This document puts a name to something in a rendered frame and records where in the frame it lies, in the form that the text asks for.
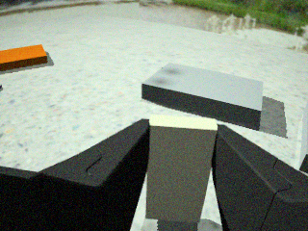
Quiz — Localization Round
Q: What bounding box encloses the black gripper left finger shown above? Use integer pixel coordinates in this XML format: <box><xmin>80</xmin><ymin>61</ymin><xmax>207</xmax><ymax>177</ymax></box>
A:
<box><xmin>0</xmin><ymin>118</ymin><xmax>150</xmax><ymax>231</ymax></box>

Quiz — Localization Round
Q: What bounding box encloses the orange rectangular block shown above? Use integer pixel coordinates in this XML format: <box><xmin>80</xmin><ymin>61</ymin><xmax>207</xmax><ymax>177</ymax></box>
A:
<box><xmin>0</xmin><ymin>45</ymin><xmax>47</xmax><ymax>70</ymax></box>

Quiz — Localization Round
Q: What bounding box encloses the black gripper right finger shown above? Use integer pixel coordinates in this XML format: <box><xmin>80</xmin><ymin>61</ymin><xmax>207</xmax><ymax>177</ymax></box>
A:
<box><xmin>211</xmin><ymin>123</ymin><xmax>308</xmax><ymax>231</ymax></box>

